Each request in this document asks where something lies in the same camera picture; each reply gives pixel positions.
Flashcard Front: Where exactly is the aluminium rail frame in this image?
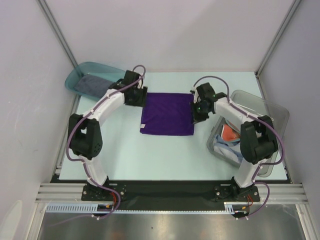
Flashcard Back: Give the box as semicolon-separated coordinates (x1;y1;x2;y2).
28;181;317;240

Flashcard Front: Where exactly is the aluminium corner post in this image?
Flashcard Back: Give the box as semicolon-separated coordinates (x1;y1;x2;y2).
255;0;303;78
36;0;78;68

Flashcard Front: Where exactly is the dark grey-blue towel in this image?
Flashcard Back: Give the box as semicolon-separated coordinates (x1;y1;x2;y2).
74;74;113;100

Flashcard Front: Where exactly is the teal plastic bin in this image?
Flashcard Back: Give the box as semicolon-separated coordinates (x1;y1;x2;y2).
64;61;126;102

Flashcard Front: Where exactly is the right aluminium corner post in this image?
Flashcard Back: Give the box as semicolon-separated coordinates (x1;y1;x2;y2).
255;0;303;78

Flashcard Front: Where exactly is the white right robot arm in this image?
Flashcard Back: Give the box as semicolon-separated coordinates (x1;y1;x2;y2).
190;82;279;201

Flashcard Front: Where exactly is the clear plastic bin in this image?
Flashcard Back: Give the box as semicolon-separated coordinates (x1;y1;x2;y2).
206;90;290;169

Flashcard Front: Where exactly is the orange towel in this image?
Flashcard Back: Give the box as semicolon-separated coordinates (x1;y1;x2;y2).
221;124;240;143

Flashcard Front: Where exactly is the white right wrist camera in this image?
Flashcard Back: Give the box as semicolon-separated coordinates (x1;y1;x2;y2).
190;86;199;103

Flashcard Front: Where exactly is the grey slotted cable duct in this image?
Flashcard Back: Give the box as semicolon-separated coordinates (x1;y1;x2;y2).
45;203;248;215

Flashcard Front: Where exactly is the left aluminium corner post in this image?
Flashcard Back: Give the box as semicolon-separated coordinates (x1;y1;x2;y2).
36;0;78;68

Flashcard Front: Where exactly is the light blue towel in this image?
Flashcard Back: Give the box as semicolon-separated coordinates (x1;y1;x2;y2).
212;134;244;165

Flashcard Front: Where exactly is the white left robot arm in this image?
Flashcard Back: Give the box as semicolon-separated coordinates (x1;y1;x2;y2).
65;69;148;200

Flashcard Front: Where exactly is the purple towel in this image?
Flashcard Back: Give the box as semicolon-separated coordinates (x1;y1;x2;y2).
140;92;195;137

